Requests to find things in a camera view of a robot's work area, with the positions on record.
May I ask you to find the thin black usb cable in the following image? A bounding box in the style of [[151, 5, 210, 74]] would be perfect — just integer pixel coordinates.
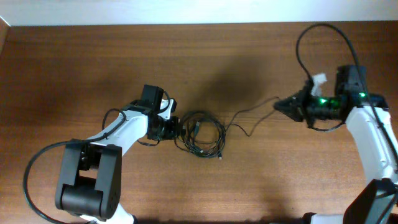
[[180, 95, 280, 161]]

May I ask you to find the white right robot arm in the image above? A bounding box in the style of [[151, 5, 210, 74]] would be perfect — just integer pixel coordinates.
[[274, 65, 397, 223]]

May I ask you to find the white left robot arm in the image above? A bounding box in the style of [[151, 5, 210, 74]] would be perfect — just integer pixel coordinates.
[[55, 85, 178, 223]]

